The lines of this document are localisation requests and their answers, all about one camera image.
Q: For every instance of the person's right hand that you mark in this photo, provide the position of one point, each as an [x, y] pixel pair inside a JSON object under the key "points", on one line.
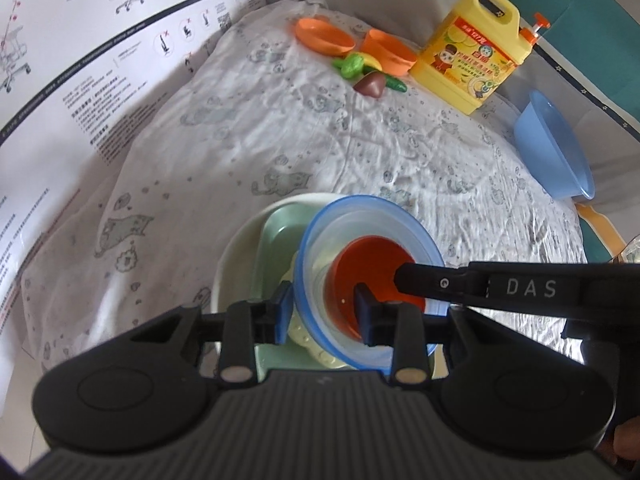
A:
{"points": [[629, 440]]}

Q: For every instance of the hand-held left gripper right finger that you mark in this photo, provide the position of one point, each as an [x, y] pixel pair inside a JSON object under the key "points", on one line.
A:
{"points": [[362, 312]]}

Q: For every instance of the orange plastic cup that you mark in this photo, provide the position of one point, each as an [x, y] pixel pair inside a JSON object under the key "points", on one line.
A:
{"points": [[387, 55]]}

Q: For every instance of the amber plastic object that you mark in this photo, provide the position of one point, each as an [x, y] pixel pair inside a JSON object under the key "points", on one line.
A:
{"points": [[600, 225]]}

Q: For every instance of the white printed bed sheet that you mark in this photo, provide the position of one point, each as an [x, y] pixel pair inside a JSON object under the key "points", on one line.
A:
{"points": [[250, 135]]}

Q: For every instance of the orange plastic plate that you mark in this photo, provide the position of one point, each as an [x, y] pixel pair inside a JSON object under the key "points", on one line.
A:
{"points": [[320, 35]]}

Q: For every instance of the white instruction sheet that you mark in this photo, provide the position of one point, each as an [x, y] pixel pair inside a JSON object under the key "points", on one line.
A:
{"points": [[75, 85]]}

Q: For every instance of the blue plastic basin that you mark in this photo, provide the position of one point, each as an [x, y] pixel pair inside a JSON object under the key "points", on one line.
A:
{"points": [[550, 145]]}

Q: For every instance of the pale green square plate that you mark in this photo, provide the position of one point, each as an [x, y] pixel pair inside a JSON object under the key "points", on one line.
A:
{"points": [[280, 245]]}

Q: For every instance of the green toy leafy vegetable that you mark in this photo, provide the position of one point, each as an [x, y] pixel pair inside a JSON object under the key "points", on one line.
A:
{"points": [[350, 66]]}

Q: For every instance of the green toy cucumber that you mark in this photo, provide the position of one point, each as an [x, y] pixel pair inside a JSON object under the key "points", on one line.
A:
{"points": [[396, 83]]}

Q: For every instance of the blue translucent bowl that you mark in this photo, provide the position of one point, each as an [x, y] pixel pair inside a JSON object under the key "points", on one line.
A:
{"points": [[380, 205]]}

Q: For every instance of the yellow toy vegetable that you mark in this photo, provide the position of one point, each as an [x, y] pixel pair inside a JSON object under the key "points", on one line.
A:
{"points": [[372, 61]]}

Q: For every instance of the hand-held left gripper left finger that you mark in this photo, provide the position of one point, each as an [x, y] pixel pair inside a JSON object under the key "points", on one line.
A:
{"points": [[282, 312]]}

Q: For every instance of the orange plastic bowl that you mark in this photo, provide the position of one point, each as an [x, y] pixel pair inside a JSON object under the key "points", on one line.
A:
{"points": [[370, 265]]}

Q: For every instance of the white round plate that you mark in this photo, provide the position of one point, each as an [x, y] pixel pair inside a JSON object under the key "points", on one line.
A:
{"points": [[230, 280]]}

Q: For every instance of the teal pillow with navy stripe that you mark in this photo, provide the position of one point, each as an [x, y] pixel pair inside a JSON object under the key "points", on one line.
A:
{"points": [[575, 0]]}

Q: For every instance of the clear plastic bowl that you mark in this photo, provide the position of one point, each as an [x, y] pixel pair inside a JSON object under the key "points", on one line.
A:
{"points": [[325, 250]]}

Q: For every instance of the yellow detergent bottle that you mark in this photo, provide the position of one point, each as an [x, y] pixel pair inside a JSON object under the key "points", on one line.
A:
{"points": [[465, 65]]}

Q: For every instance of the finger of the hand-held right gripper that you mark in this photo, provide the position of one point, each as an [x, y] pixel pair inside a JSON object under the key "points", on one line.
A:
{"points": [[440, 282]]}

